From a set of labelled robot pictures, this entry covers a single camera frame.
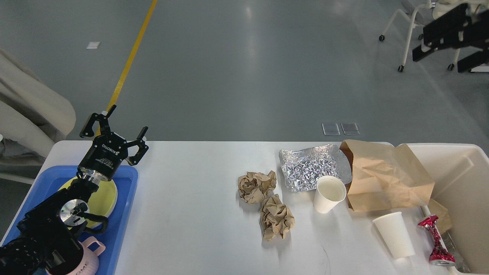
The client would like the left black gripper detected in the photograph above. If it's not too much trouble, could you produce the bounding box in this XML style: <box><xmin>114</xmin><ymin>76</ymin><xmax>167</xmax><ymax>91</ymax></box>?
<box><xmin>78</xmin><ymin>105</ymin><xmax>149</xmax><ymax>181</ymax></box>

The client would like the yellow plastic plate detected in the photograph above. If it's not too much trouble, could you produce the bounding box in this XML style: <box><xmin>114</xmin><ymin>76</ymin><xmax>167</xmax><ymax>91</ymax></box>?
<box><xmin>57</xmin><ymin>180</ymin><xmax>118</xmax><ymax>227</ymax></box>

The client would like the pink ceramic mug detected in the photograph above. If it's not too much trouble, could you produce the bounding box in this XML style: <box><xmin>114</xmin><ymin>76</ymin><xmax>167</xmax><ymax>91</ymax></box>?
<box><xmin>45</xmin><ymin>236</ymin><xmax>105</xmax><ymax>275</ymax></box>

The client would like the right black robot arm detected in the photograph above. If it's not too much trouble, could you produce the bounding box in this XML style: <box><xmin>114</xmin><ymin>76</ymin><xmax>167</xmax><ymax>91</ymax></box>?
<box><xmin>412</xmin><ymin>0</ymin><xmax>489</xmax><ymax>73</ymax></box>

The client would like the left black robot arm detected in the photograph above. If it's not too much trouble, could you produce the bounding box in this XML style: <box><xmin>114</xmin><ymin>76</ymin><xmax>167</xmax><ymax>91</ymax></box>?
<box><xmin>1</xmin><ymin>105</ymin><xmax>149</xmax><ymax>275</ymax></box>

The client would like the blue plastic tray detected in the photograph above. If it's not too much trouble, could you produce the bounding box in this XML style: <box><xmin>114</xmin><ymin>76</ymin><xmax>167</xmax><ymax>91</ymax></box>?
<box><xmin>2</xmin><ymin>166</ymin><xmax>138</xmax><ymax>275</ymax></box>

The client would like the beige fabric cover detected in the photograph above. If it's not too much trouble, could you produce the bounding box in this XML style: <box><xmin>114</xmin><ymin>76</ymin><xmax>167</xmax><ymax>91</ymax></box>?
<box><xmin>0</xmin><ymin>49</ymin><xmax>76</xmax><ymax>167</ymax></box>

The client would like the upper crumpled brown paper ball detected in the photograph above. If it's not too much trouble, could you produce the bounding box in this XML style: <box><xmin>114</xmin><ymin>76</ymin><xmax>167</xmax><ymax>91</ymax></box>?
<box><xmin>237</xmin><ymin>170</ymin><xmax>277</xmax><ymax>205</ymax></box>

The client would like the crumpled brown paper ball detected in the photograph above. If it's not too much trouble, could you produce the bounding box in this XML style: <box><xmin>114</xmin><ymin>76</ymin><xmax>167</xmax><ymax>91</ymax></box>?
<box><xmin>260</xmin><ymin>194</ymin><xmax>295</xmax><ymax>241</ymax></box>
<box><xmin>237</xmin><ymin>170</ymin><xmax>277</xmax><ymax>205</ymax></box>

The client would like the lower crumpled brown paper ball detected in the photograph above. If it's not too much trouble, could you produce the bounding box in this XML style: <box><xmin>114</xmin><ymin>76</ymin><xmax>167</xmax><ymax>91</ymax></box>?
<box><xmin>260</xmin><ymin>194</ymin><xmax>295</xmax><ymax>241</ymax></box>

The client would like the crumpled aluminium foil sheet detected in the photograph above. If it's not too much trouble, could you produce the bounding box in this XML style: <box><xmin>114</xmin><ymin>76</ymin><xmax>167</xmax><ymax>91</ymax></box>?
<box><xmin>279</xmin><ymin>143</ymin><xmax>353</xmax><ymax>193</ymax></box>

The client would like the left floor socket plate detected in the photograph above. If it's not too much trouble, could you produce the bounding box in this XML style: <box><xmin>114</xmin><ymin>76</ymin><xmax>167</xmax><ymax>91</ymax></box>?
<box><xmin>322</xmin><ymin>123</ymin><xmax>341</xmax><ymax>136</ymax></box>

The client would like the floor socket plate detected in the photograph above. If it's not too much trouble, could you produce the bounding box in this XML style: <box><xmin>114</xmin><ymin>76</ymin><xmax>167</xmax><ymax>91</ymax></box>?
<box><xmin>341</xmin><ymin>122</ymin><xmax>361</xmax><ymax>135</ymax></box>
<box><xmin>322</xmin><ymin>123</ymin><xmax>341</xmax><ymax>136</ymax></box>

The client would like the upright white paper cup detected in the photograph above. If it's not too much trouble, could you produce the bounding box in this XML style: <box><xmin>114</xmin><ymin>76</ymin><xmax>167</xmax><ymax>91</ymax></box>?
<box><xmin>313</xmin><ymin>175</ymin><xmax>347</xmax><ymax>214</ymax></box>

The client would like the right floor socket plate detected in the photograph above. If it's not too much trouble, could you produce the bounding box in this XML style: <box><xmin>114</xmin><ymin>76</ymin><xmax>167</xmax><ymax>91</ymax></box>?
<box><xmin>341</xmin><ymin>122</ymin><xmax>361</xmax><ymax>135</ymax></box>

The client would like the large brown paper bag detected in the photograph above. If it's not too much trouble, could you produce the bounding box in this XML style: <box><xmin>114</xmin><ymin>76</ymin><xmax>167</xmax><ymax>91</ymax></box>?
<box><xmin>340</xmin><ymin>139</ymin><xmax>435</xmax><ymax>212</ymax></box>

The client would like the lying white paper cup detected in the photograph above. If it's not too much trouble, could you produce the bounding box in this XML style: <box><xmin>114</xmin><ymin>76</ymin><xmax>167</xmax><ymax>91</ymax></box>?
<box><xmin>372</xmin><ymin>211</ymin><xmax>415</xmax><ymax>259</ymax></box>

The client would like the white office chair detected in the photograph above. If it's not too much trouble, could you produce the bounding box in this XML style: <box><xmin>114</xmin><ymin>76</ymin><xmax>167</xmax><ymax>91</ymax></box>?
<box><xmin>379</xmin><ymin>0</ymin><xmax>488</xmax><ymax>73</ymax></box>

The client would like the crushed red can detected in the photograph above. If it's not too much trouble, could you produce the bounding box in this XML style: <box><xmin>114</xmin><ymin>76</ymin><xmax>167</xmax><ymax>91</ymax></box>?
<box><xmin>418</xmin><ymin>215</ymin><xmax>456</xmax><ymax>267</ymax></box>

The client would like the white plastic bin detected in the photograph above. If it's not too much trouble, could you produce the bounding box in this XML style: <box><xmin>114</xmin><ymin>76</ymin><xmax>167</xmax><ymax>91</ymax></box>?
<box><xmin>391</xmin><ymin>143</ymin><xmax>488</xmax><ymax>275</ymax></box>

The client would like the white floor bar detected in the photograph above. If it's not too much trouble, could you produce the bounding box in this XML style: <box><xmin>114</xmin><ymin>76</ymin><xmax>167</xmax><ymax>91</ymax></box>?
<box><xmin>470</xmin><ymin>65</ymin><xmax>489</xmax><ymax>73</ymax></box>

